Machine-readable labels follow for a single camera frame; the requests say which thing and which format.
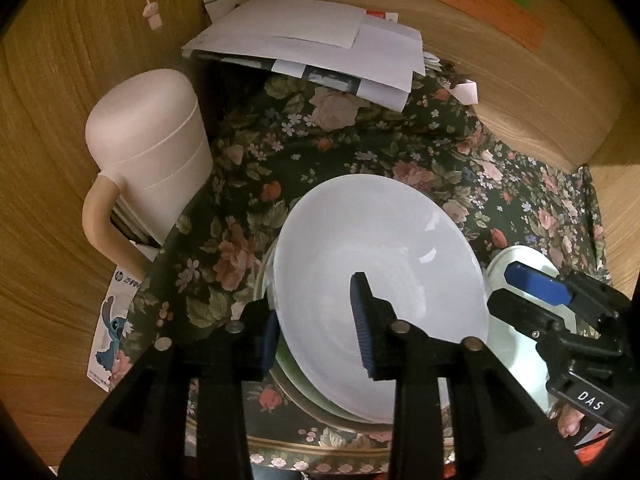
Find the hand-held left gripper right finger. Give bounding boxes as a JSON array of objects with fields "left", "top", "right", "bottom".
[{"left": 349, "top": 271, "right": 581, "bottom": 480}]

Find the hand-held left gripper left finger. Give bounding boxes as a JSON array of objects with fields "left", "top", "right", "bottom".
[{"left": 57, "top": 299, "right": 279, "bottom": 480}]

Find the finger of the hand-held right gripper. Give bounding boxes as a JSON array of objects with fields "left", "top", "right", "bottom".
[
  {"left": 504, "top": 261, "right": 632, "bottom": 322},
  {"left": 487, "top": 287, "right": 577, "bottom": 344}
]

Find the mint green bowl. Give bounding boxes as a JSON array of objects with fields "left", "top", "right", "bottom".
[{"left": 484, "top": 245, "right": 564, "bottom": 414}]

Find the white plate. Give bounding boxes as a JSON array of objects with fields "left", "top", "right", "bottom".
[{"left": 252, "top": 245, "right": 401, "bottom": 432}]

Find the dark brown plate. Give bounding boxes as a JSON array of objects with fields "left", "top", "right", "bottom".
[{"left": 267, "top": 370, "right": 401, "bottom": 437}]

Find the pink bowl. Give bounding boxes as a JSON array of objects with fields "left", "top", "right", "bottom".
[{"left": 272, "top": 175, "right": 490, "bottom": 424}]

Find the person's right hand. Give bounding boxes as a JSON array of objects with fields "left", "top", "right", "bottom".
[{"left": 550, "top": 402, "right": 596, "bottom": 441}]

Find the blue cartoon printed card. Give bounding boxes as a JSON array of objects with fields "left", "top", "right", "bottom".
[{"left": 85, "top": 262, "right": 151, "bottom": 394}]

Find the dark floral tablecloth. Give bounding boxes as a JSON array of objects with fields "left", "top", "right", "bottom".
[{"left": 107, "top": 55, "right": 609, "bottom": 480}]

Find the small pink box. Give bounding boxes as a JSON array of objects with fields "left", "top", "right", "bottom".
[{"left": 450, "top": 77, "right": 479, "bottom": 106}]

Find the pile of magazines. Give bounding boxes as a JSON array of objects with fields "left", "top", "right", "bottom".
[{"left": 260, "top": 50, "right": 442, "bottom": 96}]

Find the stack of white envelopes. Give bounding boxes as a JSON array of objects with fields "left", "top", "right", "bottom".
[{"left": 181, "top": 0, "right": 424, "bottom": 111}]

